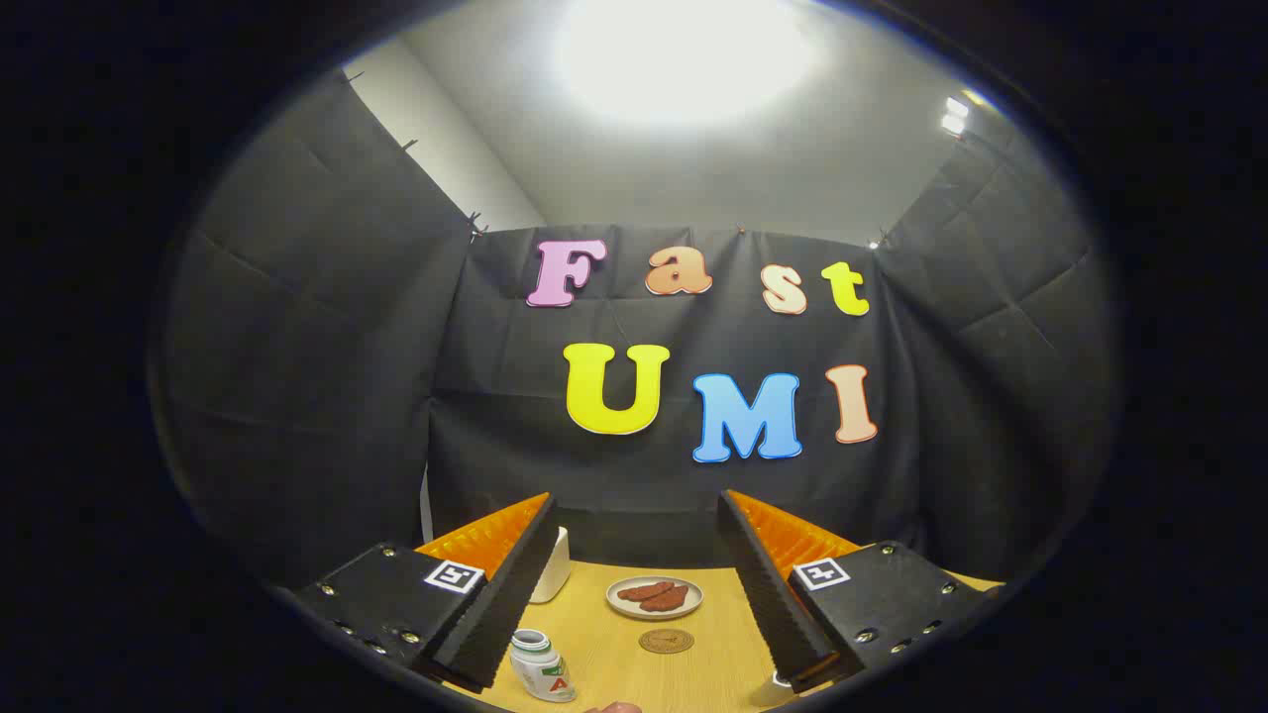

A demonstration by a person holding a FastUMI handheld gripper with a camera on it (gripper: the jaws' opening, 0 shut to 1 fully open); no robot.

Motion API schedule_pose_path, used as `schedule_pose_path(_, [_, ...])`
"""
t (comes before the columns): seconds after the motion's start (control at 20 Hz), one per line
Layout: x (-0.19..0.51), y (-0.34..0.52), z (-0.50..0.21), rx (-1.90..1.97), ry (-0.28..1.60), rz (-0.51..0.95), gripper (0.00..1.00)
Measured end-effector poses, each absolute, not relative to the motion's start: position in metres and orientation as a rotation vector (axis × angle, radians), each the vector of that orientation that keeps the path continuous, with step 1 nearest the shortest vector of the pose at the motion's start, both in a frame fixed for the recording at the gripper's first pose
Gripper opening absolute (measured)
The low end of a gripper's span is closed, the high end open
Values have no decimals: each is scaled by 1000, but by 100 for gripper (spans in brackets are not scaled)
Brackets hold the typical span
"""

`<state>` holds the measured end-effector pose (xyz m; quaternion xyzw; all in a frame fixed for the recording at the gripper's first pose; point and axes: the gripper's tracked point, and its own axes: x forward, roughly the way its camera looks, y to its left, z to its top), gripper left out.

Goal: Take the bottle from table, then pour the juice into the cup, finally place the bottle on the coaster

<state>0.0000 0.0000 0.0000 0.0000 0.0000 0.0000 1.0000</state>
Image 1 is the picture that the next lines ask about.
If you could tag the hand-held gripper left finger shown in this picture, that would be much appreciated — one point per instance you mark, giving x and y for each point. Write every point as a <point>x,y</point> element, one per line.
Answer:
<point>505,604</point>

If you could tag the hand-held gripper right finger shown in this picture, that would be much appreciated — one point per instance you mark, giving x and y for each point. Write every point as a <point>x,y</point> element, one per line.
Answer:
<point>768,594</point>

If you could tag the round wooden coaster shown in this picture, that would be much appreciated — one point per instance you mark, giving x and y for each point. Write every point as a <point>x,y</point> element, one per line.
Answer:
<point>666,641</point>

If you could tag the white toaster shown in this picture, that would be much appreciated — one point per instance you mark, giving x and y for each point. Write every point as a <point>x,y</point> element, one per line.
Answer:
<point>551,574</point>

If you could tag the brown meat slice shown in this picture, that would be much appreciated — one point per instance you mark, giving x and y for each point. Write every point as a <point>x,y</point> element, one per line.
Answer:
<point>669,599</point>
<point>644,591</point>

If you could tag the white round plate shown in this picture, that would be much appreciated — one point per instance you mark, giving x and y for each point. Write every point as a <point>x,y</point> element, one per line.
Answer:
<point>619,602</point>

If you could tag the wooden table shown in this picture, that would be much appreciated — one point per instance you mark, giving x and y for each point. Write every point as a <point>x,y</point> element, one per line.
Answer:
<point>634,678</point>

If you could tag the black backdrop cloth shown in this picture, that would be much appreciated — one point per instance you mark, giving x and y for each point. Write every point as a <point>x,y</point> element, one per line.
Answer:
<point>327,396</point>

